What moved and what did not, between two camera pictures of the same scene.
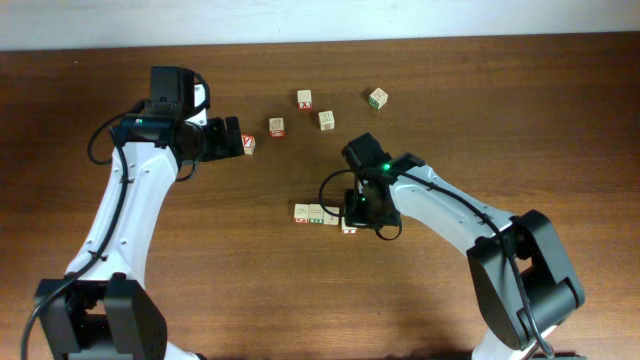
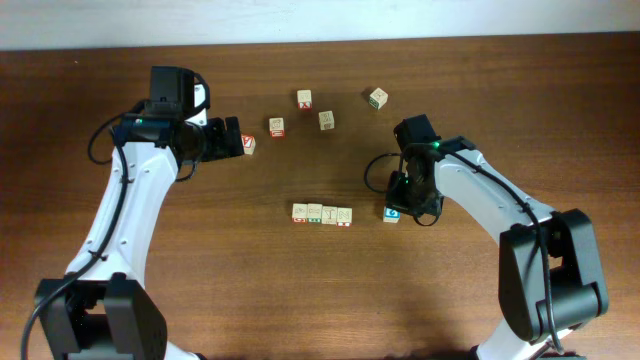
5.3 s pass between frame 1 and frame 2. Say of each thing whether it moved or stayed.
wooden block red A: stayed
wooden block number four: stayed
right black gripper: moved
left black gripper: stayed
